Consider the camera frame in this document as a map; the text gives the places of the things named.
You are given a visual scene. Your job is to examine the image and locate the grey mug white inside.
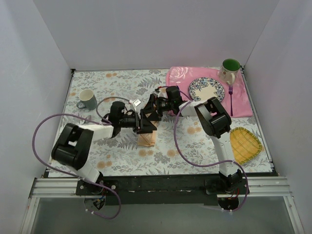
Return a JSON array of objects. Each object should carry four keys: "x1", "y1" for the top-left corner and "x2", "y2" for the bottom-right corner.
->
[{"x1": 76, "y1": 89, "x2": 98, "y2": 110}]

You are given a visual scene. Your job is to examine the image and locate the blue floral plate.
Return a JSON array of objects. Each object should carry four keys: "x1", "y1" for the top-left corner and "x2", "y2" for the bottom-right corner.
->
[{"x1": 189, "y1": 77, "x2": 225, "y2": 102}]

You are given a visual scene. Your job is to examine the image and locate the orange satin napkin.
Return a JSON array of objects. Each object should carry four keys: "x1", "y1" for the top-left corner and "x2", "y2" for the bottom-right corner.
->
[{"x1": 137, "y1": 131, "x2": 157, "y2": 147}]

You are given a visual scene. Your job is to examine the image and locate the aluminium frame rail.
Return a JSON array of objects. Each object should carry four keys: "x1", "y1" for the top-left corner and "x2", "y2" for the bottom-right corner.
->
[{"x1": 29, "y1": 176, "x2": 292, "y2": 198}]

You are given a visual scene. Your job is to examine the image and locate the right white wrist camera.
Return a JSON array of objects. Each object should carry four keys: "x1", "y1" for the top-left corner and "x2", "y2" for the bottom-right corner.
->
[{"x1": 153, "y1": 87, "x2": 167, "y2": 98}]

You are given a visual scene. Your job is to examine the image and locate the yellow bamboo mat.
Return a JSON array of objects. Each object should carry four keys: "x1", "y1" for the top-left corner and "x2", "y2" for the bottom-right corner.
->
[{"x1": 230, "y1": 127, "x2": 262, "y2": 165}]

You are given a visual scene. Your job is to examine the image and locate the floral mug green inside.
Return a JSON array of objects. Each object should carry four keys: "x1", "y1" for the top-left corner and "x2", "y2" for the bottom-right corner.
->
[{"x1": 218, "y1": 58, "x2": 240, "y2": 85}]

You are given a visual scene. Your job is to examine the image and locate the purple fork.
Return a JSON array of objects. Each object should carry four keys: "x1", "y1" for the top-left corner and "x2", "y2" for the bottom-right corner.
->
[{"x1": 229, "y1": 85, "x2": 233, "y2": 116}]

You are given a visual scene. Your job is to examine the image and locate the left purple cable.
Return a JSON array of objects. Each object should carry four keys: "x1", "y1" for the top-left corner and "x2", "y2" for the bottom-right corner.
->
[{"x1": 32, "y1": 97, "x2": 122, "y2": 220}]

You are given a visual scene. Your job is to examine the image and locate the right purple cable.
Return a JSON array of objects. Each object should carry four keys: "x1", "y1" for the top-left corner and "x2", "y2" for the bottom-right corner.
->
[{"x1": 158, "y1": 85, "x2": 250, "y2": 213}]

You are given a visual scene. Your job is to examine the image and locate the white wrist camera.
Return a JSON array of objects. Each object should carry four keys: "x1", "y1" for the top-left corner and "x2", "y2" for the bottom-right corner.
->
[
  {"x1": 129, "y1": 99, "x2": 141, "y2": 112},
  {"x1": 153, "y1": 87, "x2": 167, "y2": 98}
]

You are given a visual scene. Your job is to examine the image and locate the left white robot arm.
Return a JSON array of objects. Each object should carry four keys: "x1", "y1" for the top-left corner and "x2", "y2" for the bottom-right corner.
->
[{"x1": 52, "y1": 101, "x2": 161, "y2": 195}]

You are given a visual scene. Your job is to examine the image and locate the pink floral placemat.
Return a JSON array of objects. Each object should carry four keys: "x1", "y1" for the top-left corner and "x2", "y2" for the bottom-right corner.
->
[{"x1": 166, "y1": 66, "x2": 253, "y2": 118}]

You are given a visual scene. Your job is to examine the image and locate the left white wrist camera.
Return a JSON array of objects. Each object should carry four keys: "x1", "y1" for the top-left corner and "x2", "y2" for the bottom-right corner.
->
[{"x1": 129, "y1": 99, "x2": 141, "y2": 112}]

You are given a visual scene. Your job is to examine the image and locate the purple cable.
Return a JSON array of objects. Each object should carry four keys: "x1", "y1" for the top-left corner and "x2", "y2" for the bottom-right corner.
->
[
  {"x1": 32, "y1": 97, "x2": 122, "y2": 220},
  {"x1": 158, "y1": 85, "x2": 250, "y2": 213}
]

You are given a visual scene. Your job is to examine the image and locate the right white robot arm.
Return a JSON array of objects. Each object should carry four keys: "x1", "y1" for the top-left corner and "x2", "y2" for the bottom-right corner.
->
[{"x1": 141, "y1": 86, "x2": 243, "y2": 194}]

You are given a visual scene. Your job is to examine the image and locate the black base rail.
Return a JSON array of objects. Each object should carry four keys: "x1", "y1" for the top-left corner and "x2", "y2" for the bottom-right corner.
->
[{"x1": 76, "y1": 174, "x2": 249, "y2": 206}]

